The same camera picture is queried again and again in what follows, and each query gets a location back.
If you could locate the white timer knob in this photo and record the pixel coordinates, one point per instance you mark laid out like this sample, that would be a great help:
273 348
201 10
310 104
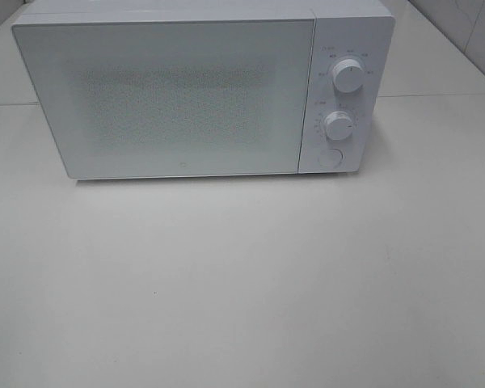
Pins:
339 125

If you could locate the white microwave oven body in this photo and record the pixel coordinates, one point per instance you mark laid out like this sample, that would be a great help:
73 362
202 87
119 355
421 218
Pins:
361 30

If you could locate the white upper power knob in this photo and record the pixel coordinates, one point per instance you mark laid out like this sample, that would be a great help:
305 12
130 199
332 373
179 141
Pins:
348 75

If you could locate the round door release button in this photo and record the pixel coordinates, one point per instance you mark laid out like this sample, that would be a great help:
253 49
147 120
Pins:
330 158

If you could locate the white microwave door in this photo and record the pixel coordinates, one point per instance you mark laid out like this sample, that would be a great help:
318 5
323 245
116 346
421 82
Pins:
144 100

